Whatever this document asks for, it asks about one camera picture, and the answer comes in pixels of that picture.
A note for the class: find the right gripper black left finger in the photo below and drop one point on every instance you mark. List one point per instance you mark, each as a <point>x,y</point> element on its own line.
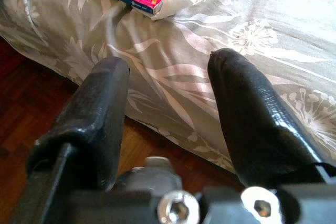
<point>89,119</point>

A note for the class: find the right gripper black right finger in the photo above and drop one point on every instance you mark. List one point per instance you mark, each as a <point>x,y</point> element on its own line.
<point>252,119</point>

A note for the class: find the grey floral bed sheet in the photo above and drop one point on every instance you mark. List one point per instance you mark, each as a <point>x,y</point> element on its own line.
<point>170,58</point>

